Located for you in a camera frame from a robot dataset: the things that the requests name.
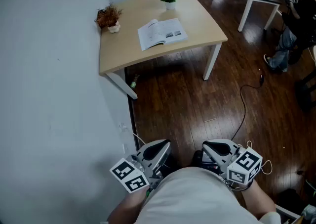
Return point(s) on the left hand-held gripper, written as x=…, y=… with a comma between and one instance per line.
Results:
x=128, y=176

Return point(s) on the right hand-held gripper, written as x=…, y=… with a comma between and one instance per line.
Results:
x=243, y=166

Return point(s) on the white book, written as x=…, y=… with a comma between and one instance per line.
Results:
x=158, y=32

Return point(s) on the person's left forearm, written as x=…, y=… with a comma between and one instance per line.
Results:
x=128, y=205

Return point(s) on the person's right forearm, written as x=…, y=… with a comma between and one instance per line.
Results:
x=256, y=200

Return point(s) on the black waist-worn screen device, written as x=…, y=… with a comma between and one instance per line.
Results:
x=203, y=160

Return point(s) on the person's white shirt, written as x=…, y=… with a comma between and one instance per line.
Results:
x=192, y=198

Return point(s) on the green glass bottle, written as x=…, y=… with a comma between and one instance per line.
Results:
x=134, y=82

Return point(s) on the black bag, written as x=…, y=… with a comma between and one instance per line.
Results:
x=292, y=197

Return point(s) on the white box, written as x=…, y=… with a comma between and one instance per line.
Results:
x=286, y=214

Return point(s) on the light wooden table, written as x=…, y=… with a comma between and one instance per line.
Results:
x=123, y=55

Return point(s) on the brown dried plant white vase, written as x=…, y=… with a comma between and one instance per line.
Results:
x=108, y=16

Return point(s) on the white wall socket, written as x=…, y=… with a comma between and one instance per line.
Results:
x=122, y=126

